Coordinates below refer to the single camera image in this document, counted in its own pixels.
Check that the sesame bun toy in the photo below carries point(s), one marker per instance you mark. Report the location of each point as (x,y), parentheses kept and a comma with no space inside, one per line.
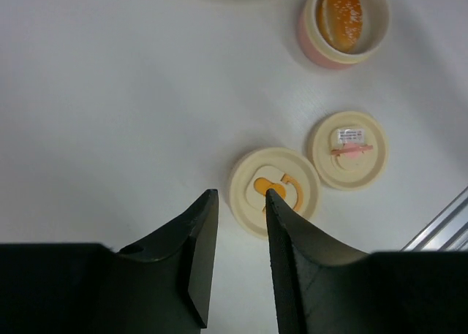
(340,23)

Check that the cream lid pink handle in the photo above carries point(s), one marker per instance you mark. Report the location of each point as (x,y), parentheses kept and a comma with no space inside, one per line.
(348,149)

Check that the cream lid orange handle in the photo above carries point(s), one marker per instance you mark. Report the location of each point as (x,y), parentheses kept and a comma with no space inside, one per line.
(283,170)

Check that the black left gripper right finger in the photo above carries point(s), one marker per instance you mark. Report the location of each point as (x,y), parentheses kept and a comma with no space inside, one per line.
(315,276)

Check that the aluminium front rail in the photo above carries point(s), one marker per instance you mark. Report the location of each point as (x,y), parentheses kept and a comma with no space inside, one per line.
(447,231)

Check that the pink round container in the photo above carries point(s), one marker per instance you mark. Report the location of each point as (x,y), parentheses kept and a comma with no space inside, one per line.
(376,23)

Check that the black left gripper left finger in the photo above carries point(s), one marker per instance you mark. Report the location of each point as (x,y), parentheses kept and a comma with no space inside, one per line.
(166,277)

